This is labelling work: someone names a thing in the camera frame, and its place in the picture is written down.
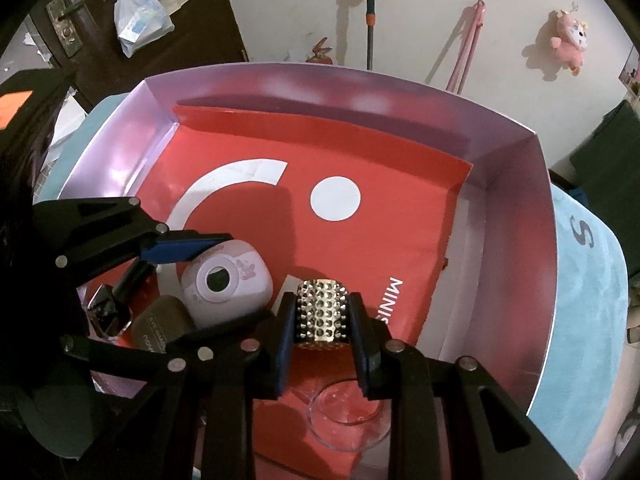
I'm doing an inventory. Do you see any pink cardboard box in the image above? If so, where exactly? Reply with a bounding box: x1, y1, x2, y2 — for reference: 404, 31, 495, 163
60, 62, 558, 480

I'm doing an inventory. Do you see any gold studded cylinder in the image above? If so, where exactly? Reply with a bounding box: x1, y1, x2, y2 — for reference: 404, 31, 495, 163
291, 276, 357, 353

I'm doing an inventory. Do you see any dark brown door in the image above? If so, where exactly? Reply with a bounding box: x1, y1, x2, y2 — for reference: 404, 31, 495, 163
0, 0, 248, 111

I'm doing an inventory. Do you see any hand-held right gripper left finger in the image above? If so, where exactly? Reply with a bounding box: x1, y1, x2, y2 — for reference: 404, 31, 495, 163
107, 291, 297, 480

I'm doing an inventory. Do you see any pink stick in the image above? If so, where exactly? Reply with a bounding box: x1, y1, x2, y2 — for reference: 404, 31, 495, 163
445, 0, 486, 96

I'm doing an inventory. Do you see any grey eyeshadow case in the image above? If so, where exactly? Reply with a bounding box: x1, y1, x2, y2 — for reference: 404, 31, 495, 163
131, 296, 196, 356

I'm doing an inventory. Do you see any table with dark cloth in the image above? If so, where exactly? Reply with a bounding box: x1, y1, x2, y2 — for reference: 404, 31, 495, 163
570, 100, 640, 201

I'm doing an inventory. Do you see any clear plastic bag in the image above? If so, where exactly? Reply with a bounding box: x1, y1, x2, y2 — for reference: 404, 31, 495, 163
114, 0, 176, 58

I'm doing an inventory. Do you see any mop handle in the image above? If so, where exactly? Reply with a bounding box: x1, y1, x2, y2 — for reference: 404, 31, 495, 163
364, 0, 377, 71

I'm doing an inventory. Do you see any red paper sheet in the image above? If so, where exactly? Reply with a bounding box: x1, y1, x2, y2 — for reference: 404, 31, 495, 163
82, 105, 473, 480

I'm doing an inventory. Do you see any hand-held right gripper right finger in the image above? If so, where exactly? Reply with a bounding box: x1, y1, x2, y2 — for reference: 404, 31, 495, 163
347, 291, 576, 480

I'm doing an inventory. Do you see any white foil sheet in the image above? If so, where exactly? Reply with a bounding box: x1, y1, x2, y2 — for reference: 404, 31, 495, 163
35, 95, 88, 196

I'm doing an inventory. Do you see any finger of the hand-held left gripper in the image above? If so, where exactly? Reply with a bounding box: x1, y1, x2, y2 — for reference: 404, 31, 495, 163
60, 307, 278, 376
32, 197, 233, 281

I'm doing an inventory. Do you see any pink plush wall toy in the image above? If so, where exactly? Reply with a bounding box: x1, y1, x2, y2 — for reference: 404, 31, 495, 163
550, 7, 590, 77

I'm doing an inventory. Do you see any metal door handle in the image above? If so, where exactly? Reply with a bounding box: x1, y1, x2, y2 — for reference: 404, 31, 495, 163
45, 0, 91, 58

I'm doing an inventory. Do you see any teal fleece blanket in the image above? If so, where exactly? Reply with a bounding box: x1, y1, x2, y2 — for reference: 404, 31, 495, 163
50, 95, 630, 471

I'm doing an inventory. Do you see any small red object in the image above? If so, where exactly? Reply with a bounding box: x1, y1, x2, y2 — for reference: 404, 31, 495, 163
306, 37, 333, 66

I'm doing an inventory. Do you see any black nail polish bottle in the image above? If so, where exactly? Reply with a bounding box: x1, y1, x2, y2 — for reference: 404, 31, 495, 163
87, 259, 153, 342

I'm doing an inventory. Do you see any pink round compact device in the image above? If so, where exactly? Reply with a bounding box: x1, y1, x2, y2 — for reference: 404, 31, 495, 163
181, 240, 275, 333

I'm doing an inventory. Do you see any white paper strip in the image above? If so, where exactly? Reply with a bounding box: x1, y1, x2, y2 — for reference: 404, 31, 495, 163
272, 275, 301, 311

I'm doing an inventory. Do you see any clear glass cup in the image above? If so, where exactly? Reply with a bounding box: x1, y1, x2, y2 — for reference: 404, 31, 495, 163
306, 379, 392, 453

